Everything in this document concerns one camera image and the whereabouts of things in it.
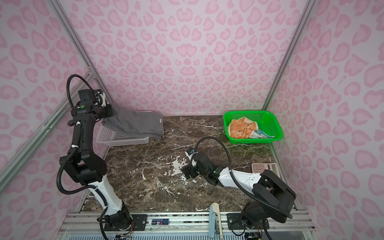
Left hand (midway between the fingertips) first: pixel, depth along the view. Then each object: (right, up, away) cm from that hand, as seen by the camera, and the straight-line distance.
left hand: (108, 107), depth 85 cm
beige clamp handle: (+59, -52, -12) cm, 79 cm away
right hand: (+46, -32, -1) cm, 56 cm away
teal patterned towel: (+93, -16, +19) cm, 96 cm away
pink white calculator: (+87, -36, +5) cm, 94 cm away
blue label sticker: (+35, -57, -13) cm, 68 cm away
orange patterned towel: (+82, -12, +21) cm, 86 cm away
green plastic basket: (+100, -7, +25) cm, 103 cm away
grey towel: (+14, -8, +13) cm, 21 cm away
